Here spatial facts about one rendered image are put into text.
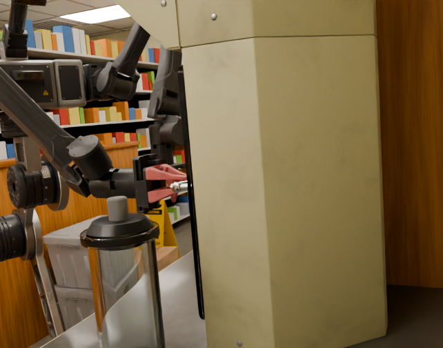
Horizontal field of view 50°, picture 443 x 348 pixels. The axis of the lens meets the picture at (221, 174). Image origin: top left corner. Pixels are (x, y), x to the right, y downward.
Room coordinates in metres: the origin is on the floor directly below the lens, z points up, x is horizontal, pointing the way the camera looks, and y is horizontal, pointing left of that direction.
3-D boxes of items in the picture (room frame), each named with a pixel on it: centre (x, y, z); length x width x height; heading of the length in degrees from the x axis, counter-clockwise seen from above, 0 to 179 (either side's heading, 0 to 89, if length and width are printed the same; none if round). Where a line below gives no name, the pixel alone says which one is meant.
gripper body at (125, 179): (0.88, 0.16, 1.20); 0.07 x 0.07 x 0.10; 66
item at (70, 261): (3.05, 0.82, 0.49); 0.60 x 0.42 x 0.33; 156
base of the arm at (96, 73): (1.61, 0.36, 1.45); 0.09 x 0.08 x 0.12; 128
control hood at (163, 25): (0.87, 0.03, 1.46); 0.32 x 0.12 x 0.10; 156
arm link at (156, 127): (1.25, 0.15, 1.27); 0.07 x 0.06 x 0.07; 38
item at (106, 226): (0.65, 0.15, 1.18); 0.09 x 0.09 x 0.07
